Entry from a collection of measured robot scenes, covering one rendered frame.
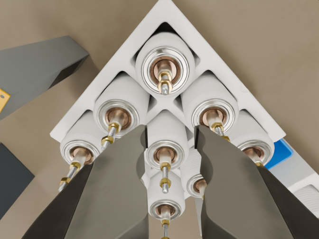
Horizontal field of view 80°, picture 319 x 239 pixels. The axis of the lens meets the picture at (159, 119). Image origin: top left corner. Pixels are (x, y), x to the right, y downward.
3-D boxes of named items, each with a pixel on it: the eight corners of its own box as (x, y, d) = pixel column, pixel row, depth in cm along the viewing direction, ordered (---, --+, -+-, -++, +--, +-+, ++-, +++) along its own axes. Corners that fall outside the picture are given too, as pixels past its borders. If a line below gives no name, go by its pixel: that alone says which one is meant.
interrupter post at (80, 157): (85, 148, 38) (79, 159, 35) (90, 157, 39) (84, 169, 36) (74, 150, 38) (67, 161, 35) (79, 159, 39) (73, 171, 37)
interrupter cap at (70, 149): (91, 134, 36) (90, 137, 36) (107, 164, 40) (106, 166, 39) (56, 143, 38) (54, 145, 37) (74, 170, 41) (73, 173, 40)
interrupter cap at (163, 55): (148, 38, 28) (148, 38, 27) (196, 54, 29) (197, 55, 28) (136, 85, 31) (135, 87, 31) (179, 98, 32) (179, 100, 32)
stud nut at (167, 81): (163, 75, 23) (163, 77, 23) (174, 82, 24) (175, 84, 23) (155, 88, 24) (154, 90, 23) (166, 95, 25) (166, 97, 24)
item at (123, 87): (126, 107, 53) (109, 146, 37) (107, 76, 49) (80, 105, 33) (157, 94, 51) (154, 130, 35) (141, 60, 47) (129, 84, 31)
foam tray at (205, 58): (165, 169, 73) (165, 212, 57) (78, 104, 61) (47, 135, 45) (254, 103, 59) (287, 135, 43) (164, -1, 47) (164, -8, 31)
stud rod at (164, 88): (164, 69, 28) (163, 86, 22) (169, 72, 29) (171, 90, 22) (160, 75, 29) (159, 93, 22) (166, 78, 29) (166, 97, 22)
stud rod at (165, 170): (163, 162, 37) (163, 194, 30) (162, 158, 37) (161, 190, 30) (168, 161, 37) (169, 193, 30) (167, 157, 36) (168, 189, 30)
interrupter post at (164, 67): (160, 60, 29) (159, 66, 27) (174, 66, 30) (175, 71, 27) (155, 75, 31) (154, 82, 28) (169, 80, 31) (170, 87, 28)
